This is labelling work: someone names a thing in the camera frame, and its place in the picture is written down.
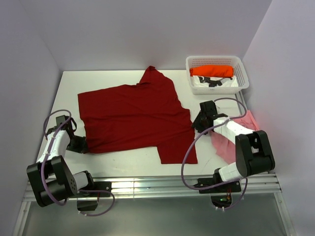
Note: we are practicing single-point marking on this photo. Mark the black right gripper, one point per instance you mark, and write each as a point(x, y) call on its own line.
point(197, 123)

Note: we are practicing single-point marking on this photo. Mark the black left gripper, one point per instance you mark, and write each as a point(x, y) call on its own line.
point(82, 146)

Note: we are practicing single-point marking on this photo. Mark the dark red t shirt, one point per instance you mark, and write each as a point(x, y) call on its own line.
point(147, 114)

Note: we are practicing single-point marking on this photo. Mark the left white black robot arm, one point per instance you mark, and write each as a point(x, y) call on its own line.
point(50, 177)

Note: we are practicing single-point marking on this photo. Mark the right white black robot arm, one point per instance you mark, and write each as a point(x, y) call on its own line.
point(252, 148)

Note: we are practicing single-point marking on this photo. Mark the white black printed t shirt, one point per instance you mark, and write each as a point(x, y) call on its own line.
point(214, 82)

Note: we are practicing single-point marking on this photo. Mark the white plastic basket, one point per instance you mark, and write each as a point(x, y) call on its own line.
point(235, 62)

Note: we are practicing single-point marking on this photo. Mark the pink t shirt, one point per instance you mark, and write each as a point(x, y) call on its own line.
point(224, 147)

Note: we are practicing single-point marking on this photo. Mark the rolled orange t shirt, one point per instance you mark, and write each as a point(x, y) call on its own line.
point(212, 71)

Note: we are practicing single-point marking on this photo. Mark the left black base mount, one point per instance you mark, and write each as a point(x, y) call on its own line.
point(88, 199)

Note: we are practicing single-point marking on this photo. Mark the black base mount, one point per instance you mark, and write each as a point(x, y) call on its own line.
point(223, 199)
point(88, 199)

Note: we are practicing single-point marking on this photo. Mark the aluminium rail frame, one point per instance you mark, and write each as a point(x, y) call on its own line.
point(151, 200)

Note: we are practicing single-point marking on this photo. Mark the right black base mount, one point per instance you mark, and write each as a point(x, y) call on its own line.
point(223, 199)

